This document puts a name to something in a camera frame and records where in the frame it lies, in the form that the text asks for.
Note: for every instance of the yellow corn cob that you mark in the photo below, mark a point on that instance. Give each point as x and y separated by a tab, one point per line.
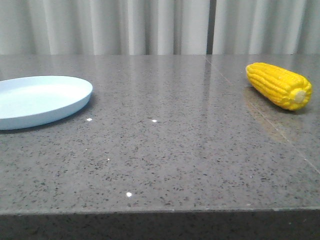
286	89

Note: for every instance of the light blue round plate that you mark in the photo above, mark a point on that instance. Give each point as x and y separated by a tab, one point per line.
37	100

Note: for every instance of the white pleated curtain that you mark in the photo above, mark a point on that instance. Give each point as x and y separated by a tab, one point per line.
158	27

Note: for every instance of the grey vertical post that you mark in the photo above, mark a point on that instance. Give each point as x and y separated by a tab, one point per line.
211	27

